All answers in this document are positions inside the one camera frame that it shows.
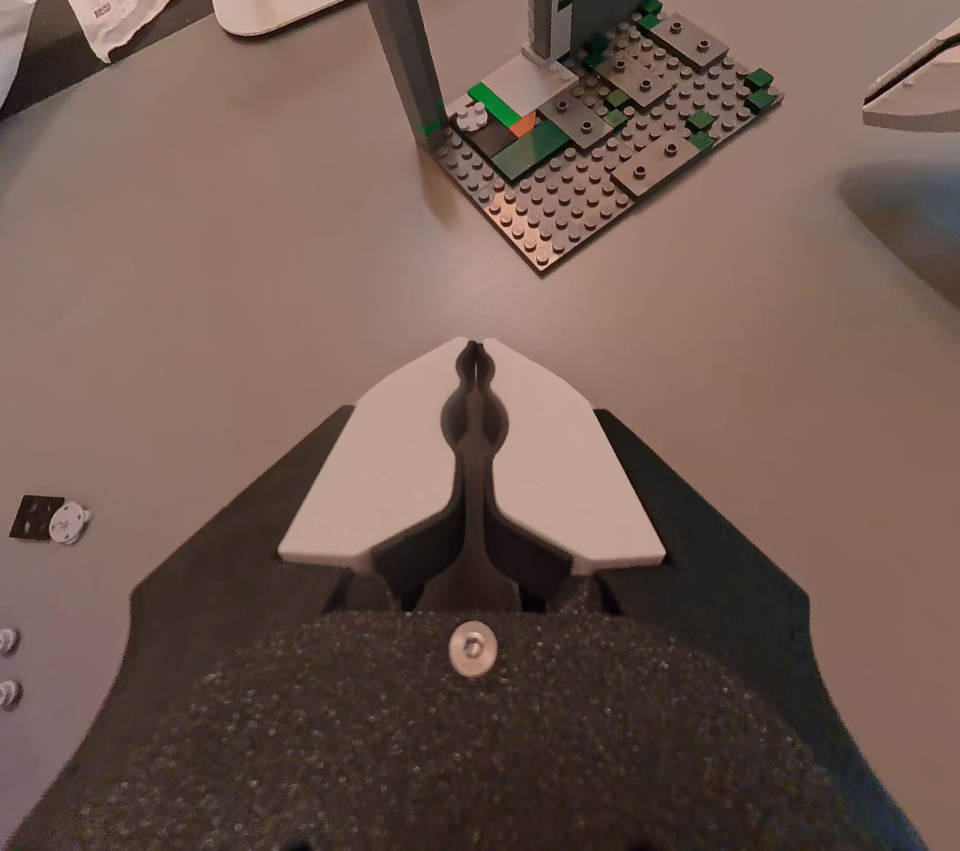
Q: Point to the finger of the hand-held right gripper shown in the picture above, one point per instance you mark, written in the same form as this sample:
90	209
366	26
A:
930	52
922	112

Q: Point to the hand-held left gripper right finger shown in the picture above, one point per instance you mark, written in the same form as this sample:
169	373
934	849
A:
577	483

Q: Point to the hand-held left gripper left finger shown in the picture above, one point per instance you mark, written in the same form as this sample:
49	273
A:
367	483

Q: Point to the grey brick building model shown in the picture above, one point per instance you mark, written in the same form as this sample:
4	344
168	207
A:
570	206

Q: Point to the grey desk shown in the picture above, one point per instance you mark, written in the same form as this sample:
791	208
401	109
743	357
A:
225	266

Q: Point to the white round brick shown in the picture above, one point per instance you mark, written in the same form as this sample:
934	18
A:
69	525

